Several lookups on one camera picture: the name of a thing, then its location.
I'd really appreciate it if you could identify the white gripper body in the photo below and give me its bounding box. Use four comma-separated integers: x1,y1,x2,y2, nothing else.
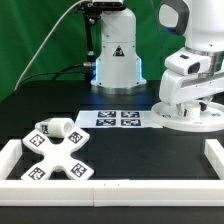
159,49,224,105

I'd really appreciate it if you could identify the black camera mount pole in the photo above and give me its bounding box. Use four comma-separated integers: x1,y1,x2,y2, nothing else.
74,0,100,84

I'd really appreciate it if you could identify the black cable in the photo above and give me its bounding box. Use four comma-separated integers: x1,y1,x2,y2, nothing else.
19,63,96,88

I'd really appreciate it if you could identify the white sheet with markers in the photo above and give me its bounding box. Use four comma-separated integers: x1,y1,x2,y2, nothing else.
75,110,161,128

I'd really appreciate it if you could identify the white round table top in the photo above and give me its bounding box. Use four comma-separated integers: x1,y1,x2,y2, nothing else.
151,100,224,132

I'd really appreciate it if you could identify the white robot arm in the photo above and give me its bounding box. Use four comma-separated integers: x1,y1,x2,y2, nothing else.
93,0,224,113

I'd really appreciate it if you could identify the white cross-shaped table base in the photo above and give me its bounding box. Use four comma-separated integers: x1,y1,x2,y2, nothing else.
21,127,94,180

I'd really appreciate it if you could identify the white cable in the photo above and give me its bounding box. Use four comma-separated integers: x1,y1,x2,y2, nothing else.
13,0,84,92

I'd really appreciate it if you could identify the white U-shaped fence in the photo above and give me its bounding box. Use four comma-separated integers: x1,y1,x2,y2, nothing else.
0,140,224,207

